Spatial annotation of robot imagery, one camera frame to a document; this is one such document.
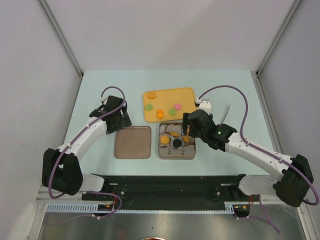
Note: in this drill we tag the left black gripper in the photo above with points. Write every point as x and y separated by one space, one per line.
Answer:
124 122

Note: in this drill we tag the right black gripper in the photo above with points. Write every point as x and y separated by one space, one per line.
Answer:
185 122

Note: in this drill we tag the tan biscuit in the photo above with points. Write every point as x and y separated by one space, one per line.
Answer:
186 139
175 134
164 139
187 130
151 95

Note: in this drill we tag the black sandwich cookie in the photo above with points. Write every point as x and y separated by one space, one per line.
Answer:
177 143

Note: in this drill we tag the gold tin lid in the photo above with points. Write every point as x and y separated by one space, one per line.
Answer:
133 143

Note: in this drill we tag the metal tongs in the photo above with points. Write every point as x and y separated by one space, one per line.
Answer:
225 114

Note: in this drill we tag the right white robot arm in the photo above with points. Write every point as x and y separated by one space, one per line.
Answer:
290 177

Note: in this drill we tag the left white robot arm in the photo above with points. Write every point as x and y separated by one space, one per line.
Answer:
61 169

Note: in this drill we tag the pink sandwich cookie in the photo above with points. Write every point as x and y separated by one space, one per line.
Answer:
177 106

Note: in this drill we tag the green cookie centre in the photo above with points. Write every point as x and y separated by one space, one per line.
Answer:
172 112

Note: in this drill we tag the green cookie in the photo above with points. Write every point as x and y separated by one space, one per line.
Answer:
148 107
172 112

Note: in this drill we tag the yellow plastic tray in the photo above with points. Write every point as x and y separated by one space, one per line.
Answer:
165 100

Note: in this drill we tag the orange fish cookie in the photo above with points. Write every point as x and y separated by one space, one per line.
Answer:
159 113

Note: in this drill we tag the gold cookie tin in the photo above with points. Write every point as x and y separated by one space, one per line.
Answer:
167 152

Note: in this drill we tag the green cookie left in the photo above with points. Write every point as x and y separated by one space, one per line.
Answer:
148 107

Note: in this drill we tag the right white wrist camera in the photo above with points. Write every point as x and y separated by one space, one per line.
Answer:
204 105

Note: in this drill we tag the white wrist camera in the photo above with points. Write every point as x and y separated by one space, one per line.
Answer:
103 99
204 105

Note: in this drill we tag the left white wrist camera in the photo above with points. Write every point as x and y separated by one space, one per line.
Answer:
103 99

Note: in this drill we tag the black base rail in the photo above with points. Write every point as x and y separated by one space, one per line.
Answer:
172 193

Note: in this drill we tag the white cable duct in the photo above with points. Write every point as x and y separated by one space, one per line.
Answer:
68 207

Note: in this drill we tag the left aluminium frame post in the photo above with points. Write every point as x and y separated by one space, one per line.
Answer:
49 15

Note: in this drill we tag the aluminium frame post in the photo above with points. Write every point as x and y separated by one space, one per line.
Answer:
279 35
49 15

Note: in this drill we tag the right aluminium frame post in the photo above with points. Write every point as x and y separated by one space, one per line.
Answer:
279 35

